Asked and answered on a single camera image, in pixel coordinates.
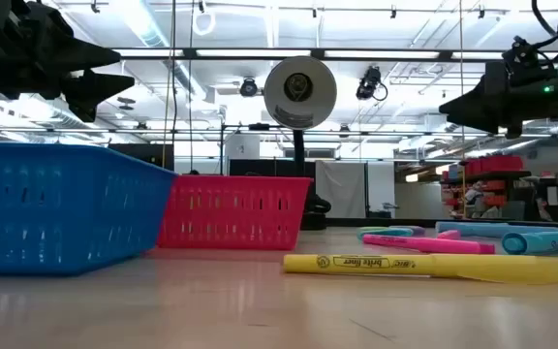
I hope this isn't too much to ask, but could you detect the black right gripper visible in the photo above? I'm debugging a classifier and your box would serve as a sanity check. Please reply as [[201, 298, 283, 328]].
[[438, 61, 558, 140]]

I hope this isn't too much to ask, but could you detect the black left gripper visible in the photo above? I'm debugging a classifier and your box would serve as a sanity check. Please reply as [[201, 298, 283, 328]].
[[0, 0, 136, 123]]

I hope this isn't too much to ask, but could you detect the light blue highlighter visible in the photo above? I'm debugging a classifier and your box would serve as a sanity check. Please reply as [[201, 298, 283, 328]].
[[435, 221, 558, 239]]

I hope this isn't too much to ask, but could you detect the reddish pink Sharpie highlighter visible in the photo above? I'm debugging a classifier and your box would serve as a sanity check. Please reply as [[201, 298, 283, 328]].
[[361, 234, 496, 256]]

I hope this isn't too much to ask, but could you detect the short blue highlighter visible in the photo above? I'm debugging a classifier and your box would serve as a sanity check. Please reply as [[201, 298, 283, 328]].
[[356, 227, 415, 241]]

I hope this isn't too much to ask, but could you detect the blue Sharpie highlighter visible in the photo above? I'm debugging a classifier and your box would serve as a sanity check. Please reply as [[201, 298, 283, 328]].
[[501, 230, 558, 256]]

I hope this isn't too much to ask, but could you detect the yellow BIC highlighter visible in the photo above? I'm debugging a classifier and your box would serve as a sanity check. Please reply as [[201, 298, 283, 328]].
[[282, 252, 558, 286]]

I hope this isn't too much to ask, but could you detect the shelf with red bins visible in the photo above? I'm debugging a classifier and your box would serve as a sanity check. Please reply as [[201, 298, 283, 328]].
[[441, 154, 532, 219]]

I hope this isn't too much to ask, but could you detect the short purple highlighter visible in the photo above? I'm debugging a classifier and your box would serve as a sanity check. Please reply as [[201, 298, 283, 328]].
[[388, 224, 426, 238]]

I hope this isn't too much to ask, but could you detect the blue plastic basket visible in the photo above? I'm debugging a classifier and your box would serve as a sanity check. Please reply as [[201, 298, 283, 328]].
[[0, 142, 178, 277]]

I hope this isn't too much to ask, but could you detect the white partition screen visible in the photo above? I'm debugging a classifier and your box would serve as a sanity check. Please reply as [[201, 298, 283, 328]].
[[315, 160, 396, 219]]

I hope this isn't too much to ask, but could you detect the round black spotlight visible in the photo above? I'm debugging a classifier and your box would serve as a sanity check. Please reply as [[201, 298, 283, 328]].
[[238, 77, 260, 98]]

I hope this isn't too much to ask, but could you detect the black overhead crossbar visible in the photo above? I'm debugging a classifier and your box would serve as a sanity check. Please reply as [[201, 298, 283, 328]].
[[108, 47, 558, 63]]

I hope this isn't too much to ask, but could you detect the black partition panel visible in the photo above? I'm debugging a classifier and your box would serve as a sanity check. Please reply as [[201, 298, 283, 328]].
[[229, 158, 317, 178]]

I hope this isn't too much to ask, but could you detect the red plastic basket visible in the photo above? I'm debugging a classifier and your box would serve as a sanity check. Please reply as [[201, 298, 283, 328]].
[[156, 174, 313, 252]]

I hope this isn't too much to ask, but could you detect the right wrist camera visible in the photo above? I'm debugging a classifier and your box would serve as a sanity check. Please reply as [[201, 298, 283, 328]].
[[501, 36, 558, 88]]

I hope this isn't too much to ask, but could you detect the black ceiling-hung camera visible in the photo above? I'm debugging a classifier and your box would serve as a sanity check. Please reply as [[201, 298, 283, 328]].
[[356, 66, 389, 102]]

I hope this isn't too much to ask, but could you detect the white hanging ring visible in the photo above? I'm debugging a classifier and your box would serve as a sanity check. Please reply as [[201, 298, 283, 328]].
[[192, 10, 216, 36]]

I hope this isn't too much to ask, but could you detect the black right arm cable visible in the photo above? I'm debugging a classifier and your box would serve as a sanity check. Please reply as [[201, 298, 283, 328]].
[[530, 0, 558, 49]]

